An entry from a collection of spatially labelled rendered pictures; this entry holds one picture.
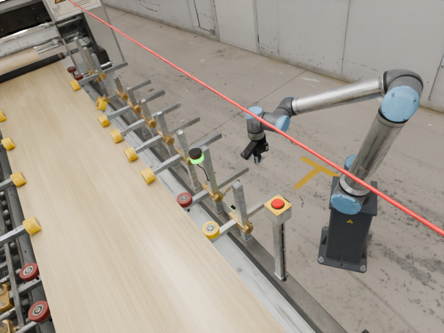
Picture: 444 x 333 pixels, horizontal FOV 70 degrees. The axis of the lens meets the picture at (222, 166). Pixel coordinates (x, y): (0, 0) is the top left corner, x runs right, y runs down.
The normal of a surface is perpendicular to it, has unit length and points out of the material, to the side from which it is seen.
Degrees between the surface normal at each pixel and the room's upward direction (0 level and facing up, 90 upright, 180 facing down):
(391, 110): 82
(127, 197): 0
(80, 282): 0
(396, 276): 0
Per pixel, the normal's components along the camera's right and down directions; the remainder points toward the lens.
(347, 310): -0.15, -0.72
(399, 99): -0.50, 0.56
